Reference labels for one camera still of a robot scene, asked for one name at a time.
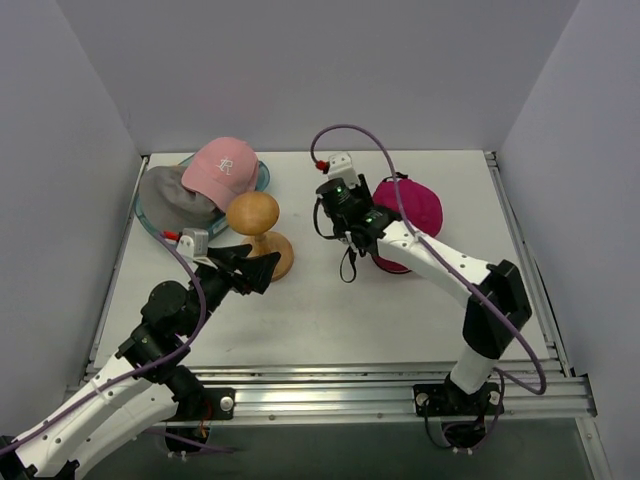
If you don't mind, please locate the light pink baseball cap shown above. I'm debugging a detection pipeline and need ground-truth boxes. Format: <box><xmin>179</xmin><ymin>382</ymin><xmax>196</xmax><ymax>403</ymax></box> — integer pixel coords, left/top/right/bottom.
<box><xmin>181</xmin><ymin>137</ymin><xmax>259</xmax><ymax>212</ymax></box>

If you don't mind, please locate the aluminium frame rail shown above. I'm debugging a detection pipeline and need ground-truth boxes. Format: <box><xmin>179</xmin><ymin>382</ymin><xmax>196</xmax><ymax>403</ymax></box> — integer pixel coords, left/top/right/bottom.
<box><xmin>193</xmin><ymin>360</ymin><xmax>597</xmax><ymax>426</ymax></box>

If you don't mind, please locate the magenta baseball cap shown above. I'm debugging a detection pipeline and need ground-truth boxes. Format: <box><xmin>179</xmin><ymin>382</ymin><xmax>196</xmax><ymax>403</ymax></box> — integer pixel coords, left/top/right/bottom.
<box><xmin>371</xmin><ymin>172</ymin><xmax>445</xmax><ymax>275</ymax></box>

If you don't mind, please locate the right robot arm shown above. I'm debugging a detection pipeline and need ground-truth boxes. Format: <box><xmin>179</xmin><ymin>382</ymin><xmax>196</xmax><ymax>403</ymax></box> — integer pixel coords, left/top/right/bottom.
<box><xmin>314</xmin><ymin>175</ymin><xmax>532</xmax><ymax>413</ymax></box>

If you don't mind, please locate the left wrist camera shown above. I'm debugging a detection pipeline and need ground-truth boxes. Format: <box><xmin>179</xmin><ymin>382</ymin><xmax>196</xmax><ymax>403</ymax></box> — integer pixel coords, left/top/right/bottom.
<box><xmin>176</xmin><ymin>228</ymin><xmax>209</xmax><ymax>262</ymax></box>

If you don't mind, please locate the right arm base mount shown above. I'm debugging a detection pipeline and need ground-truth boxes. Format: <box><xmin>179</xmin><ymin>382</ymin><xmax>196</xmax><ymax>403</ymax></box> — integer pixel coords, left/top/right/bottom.
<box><xmin>412</xmin><ymin>382</ymin><xmax>504</xmax><ymax>418</ymax></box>

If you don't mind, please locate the grey bucket hat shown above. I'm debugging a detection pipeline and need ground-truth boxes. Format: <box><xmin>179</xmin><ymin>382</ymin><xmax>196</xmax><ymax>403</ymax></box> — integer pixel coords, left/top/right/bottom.
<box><xmin>138</xmin><ymin>165</ymin><xmax>224</xmax><ymax>232</ymax></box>

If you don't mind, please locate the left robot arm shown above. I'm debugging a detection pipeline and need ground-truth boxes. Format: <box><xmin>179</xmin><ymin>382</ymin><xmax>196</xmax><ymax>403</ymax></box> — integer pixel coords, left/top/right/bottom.
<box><xmin>1</xmin><ymin>245</ymin><xmax>280</xmax><ymax>479</ymax></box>

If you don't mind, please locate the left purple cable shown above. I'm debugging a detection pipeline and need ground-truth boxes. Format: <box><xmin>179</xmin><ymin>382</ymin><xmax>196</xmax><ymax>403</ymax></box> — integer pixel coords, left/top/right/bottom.
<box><xmin>0</xmin><ymin>229</ymin><xmax>236</xmax><ymax>456</ymax></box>

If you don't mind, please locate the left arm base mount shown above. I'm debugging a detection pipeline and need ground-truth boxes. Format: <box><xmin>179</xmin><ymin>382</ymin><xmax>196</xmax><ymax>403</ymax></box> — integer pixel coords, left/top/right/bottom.
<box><xmin>170</xmin><ymin>387</ymin><xmax>236</xmax><ymax>422</ymax></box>

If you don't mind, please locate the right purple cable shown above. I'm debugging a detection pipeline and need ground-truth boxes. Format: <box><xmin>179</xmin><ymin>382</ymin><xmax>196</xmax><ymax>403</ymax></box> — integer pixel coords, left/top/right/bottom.
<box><xmin>310</xmin><ymin>123</ymin><xmax>549</xmax><ymax>396</ymax></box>

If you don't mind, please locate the wooden mushroom hat stand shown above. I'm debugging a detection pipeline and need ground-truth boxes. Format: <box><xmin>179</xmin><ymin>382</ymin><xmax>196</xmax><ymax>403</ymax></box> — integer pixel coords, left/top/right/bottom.
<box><xmin>226</xmin><ymin>191</ymin><xmax>294</xmax><ymax>281</ymax></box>

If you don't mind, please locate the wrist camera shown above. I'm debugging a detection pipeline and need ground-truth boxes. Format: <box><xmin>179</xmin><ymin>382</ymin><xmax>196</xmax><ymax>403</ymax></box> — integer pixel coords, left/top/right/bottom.
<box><xmin>176</xmin><ymin>228</ymin><xmax>209</xmax><ymax>262</ymax></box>
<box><xmin>327</xmin><ymin>151</ymin><xmax>357</xmax><ymax>184</ymax></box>

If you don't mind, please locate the teal plastic basin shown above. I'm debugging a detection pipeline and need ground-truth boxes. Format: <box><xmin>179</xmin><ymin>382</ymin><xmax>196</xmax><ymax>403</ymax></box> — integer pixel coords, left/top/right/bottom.
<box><xmin>134</xmin><ymin>152</ymin><xmax>272</xmax><ymax>245</ymax></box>

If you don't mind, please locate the purple cable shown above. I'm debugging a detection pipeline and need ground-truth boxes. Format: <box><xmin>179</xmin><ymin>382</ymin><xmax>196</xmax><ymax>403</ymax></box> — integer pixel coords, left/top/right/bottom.
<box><xmin>0</xmin><ymin>229</ymin><xmax>236</xmax><ymax>456</ymax></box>
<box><xmin>310</xmin><ymin>123</ymin><xmax>549</xmax><ymax>396</ymax></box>

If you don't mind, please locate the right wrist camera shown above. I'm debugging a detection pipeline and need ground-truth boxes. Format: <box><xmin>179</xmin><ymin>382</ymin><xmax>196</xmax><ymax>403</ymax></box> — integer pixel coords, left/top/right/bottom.
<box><xmin>327</xmin><ymin>151</ymin><xmax>357</xmax><ymax>184</ymax></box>

